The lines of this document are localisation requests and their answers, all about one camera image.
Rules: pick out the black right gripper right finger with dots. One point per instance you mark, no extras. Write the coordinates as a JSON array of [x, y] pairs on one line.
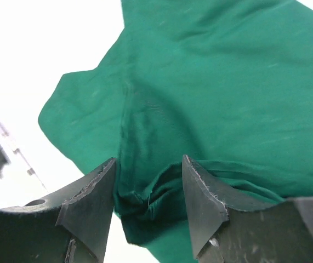
[[227, 225]]

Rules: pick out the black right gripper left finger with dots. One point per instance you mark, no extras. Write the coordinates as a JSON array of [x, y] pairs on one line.
[[69, 225]]

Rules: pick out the dark green surgical drape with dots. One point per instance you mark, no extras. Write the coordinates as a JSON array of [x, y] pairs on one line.
[[229, 83]]

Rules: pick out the aluminium extrusion rail frame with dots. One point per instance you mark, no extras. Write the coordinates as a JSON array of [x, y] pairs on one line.
[[19, 183]]

